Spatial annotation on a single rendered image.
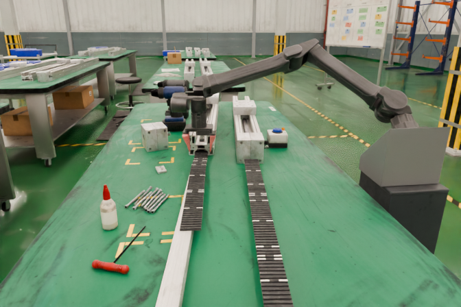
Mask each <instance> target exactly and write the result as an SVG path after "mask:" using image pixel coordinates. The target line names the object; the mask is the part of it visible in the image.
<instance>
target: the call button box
mask: <svg viewBox="0 0 461 307"><path fill-rule="evenodd" d="M287 139H288V135H287V132H286V131H285V130H282V132H273V130H267V140H265V141H264V145H268V146H269V148H287Z"/></svg>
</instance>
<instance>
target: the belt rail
mask: <svg viewBox="0 0 461 307"><path fill-rule="evenodd" d="M188 182H189V179H188ZM188 182H187V185H188ZM186 193H187V187H186V190H185V194H184V197H183V201H182V206H181V209H180V213H179V216H178V221H177V224H176V229H175V232H174V237H173V240H172V245H171V248H170V251H169V255H168V259H167V264H166V267H165V271H164V274H163V279H162V282H161V287H160V290H159V293H158V298H157V301H156V306H155V307H182V300H183V295H184V290H185V282H186V278H187V270H188V266H189V257H190V253H191V245H192V240H193V233H194V230H193V231H180V223H181V221H182V220H181V219H182V212H183V208H184V204H185V197H186Z"/></svg>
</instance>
